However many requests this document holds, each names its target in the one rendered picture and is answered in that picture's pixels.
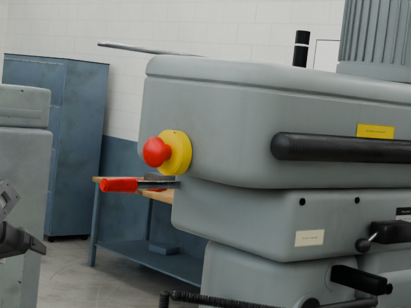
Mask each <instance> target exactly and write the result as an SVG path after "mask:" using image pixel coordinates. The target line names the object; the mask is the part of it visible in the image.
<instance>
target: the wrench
mask: <svg viewBox="0 0 411 308"><path fill-rule="evenodd" d="M97 45H98V46H102V47H107V48H115V49H120V50H127V51H136V52H140V53H149V54H156V55H162V54H168V55H178V56H196V57H205V56H198V55H194V54H190V53H188V54H186V53H180V52H179V53H178V52H173V51H166V50H162V49H153V48H146V47H141V46H134V45H126V44H121V43H113V42H104V41H98V42H97Z"/></svg>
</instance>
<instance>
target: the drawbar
mask: <svg viewBox="0 0 411 308"><path fill-rule="evenodd" d="M310 33H311V32H310V31H301V30H297V31H296V36H295V43H299V44H306V45H309V38H310ZM308 48H309V47H307V46H294V55H293V61H292V66H295V67H303V68H306V63H307V57H308Z"/></svg>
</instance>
